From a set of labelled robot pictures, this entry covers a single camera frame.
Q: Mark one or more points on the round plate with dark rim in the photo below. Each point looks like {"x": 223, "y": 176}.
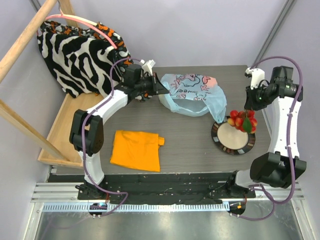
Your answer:
{"x": 231, "y": 140}

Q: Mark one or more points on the zebra pattern fabric bag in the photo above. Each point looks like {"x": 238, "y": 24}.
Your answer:
{"x": 81, "y": 60}

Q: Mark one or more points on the orange folded cloth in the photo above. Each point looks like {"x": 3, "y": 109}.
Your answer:
{"x": 137, "y": 150}

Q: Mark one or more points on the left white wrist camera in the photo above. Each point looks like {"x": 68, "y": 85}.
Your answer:
{"x": 147, "y": 66}

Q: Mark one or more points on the pink clothes hanger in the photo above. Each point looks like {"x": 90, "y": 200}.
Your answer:
{"x": 83, "y": 21}

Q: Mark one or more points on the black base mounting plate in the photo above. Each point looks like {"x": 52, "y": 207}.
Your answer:
{"x": 164, "y": 189}

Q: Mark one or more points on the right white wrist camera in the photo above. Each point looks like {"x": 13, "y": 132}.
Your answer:
{"x": 256, "y": 75}

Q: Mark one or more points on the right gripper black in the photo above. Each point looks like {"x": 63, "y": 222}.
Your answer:
{"x": 252, "y": 99}

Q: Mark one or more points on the aluminium rail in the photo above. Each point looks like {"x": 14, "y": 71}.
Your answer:
{"x": 63, "y": 197}

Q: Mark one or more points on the wooden rack frame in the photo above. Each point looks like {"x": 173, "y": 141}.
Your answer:
{"x": 31, "y": 92}

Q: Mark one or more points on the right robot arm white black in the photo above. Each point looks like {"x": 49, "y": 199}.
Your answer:
{"x": 281, "y": 166}

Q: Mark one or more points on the light blue printed plastic bag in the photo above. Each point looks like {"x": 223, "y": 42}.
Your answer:
{"x": 194, "y": 95}

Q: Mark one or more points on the fake lychee bunch red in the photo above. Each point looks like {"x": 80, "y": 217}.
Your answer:
{"x": 244, "y": 121}

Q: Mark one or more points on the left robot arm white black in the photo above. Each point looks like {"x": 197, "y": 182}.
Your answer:
{"x": 87, "y": 130}

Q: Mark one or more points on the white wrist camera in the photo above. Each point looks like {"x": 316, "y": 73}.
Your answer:
{"x": 256, "y": 75}
{"x": 147, "y": 66}

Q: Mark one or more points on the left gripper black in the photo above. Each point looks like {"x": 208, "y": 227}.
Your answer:
{"x": 158, "y": 88}

